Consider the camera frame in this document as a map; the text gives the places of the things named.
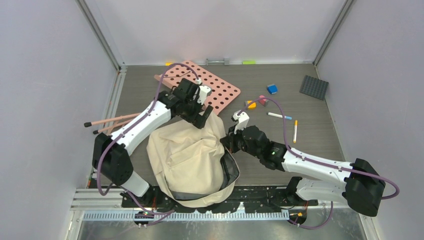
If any yellow capped white marker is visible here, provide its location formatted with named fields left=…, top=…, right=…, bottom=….
left=292, top=119, right=298, bottom=143

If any purple cable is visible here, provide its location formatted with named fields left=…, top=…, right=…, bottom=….
left=96, top=62, right=203, bottom=227
left=236, top=96, right=401, bottom=231

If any dark grey studded plate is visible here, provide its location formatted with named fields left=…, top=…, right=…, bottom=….
left=299, top=75, right=329, bottom=101

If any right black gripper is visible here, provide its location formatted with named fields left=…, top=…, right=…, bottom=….
left=220, top=124, right=262, bottom=159

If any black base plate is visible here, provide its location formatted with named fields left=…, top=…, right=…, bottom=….
left=137, top=185, right=318, bottom=214

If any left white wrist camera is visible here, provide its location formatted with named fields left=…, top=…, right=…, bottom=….
left=194, top=78, right=212, bottom=105

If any pink music stand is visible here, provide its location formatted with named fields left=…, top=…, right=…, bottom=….
left=84, top=60, right=242, bottom=135

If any yellow eraser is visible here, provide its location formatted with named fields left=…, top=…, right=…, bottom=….
left=245, top=100, right=257, bottom=110

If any metal wall bracket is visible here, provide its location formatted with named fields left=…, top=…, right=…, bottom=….
left=205, top=58, right=230, bottom=66

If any blue capped white marker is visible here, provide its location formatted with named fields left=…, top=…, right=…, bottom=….
left=266, top=112, right=292, bottom=120

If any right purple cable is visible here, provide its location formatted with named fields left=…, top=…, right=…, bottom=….
left=236, top=96, right=401, bottom=231

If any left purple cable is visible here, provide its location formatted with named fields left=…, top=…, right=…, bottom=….
left=96, top=62, right=203, bottom=227

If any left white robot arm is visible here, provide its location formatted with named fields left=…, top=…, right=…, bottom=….
left=92, top=78, right=213, bottom=207

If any pink eraser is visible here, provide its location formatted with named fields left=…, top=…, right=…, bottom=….
left=259, top=95, right=269, bottom=107

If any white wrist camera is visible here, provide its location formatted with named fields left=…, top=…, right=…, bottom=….
left=231, top=110, right=250, bottom=134
left=194, top=78, right=212, bottom=105

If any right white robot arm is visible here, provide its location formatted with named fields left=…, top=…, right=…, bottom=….
left=220, top=125, right=386, bottom=217

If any blue eraser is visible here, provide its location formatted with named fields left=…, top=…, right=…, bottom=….
left=266, top=84, right=278, bottom=95

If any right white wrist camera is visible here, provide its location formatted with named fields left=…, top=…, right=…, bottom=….
left=231, top=110, right=250, bottom=134

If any green tape piece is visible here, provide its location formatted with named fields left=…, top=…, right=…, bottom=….
left=242, top=60, right=256, bottom=65

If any cream canvas backpack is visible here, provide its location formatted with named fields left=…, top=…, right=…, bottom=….
left=146, top=112, right=240, bottom=208

